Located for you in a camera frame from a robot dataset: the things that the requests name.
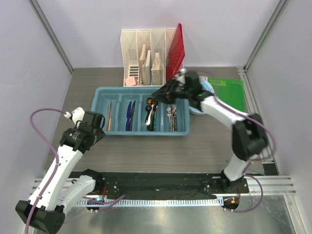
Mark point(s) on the gold spoon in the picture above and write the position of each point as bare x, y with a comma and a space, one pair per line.
149, 101

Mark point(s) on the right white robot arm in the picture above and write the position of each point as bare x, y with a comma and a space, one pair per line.
249, 136

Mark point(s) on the white ceramic spoon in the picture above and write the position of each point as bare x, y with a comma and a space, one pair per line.
149, 120

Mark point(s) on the wooden board right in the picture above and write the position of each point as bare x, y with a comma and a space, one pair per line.
157, 70

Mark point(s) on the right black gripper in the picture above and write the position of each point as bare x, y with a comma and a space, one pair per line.
167, 88

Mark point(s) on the white file organizer rack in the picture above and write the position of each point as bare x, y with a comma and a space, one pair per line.
156, 40

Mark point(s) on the patterned handle fork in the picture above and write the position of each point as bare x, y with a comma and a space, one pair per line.
174, 123

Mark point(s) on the black knife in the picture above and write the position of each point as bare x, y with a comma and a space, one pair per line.
132, 115

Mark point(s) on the wooden board middle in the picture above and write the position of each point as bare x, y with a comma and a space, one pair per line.
146, 70

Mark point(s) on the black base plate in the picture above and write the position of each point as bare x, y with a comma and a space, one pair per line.
164, 186

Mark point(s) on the blue plastic cutlery tray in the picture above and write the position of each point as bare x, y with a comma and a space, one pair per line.
121, 96

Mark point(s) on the pink cube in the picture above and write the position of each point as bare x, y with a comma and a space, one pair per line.
131, 81

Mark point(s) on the black measuring spoon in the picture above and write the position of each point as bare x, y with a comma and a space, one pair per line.
148, 109

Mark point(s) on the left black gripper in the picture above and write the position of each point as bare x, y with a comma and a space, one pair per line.
100, 134

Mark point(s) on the purple handled utensil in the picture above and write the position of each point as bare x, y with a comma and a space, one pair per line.
128, 116

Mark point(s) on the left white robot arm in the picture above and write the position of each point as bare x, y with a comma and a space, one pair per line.
48, 205

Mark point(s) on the blue headphones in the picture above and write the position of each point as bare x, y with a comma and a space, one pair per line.
207, 86

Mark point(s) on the green cutting mat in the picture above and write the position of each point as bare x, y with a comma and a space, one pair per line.
230, 91

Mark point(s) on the light wooden board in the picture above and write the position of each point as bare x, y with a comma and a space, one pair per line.
142, 59

